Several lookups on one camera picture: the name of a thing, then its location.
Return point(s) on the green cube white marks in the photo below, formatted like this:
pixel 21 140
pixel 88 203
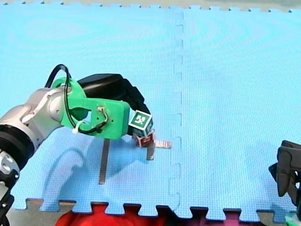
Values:
pixel 140 120

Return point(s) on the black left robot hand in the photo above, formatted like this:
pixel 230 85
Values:
pixel 110 87

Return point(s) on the red cube white marks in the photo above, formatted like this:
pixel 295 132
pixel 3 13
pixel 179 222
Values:
pixel 145 140

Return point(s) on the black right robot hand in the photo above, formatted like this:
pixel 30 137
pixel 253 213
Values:
pixel 287 169

